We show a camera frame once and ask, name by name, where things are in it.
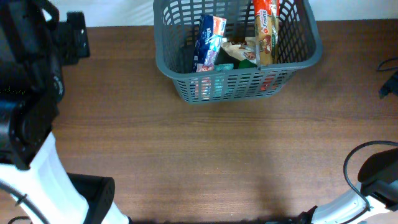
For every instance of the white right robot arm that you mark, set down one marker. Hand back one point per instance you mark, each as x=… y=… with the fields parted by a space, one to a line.
x=375 y=193

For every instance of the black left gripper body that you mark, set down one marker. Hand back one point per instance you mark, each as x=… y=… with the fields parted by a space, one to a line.
x=74 y=45

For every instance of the green lid jar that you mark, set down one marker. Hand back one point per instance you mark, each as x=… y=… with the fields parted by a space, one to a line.
x=246 y=64

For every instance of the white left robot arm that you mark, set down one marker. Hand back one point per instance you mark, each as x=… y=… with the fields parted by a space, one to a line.
x=35 y=46

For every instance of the colourful Kleenex tissue pack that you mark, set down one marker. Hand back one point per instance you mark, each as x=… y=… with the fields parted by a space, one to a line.
x=207 y=47

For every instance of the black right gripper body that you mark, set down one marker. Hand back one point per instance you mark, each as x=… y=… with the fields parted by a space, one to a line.
x=392 y=83

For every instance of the grey plastic basket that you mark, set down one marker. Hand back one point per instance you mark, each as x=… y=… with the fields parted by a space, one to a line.
x=176 y=25

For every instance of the teal wet wipes packet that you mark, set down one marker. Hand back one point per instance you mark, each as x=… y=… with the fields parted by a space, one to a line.
x=219 y=80

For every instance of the orange spaghetti packet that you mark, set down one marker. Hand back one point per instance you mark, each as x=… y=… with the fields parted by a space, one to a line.
x=266 y=26

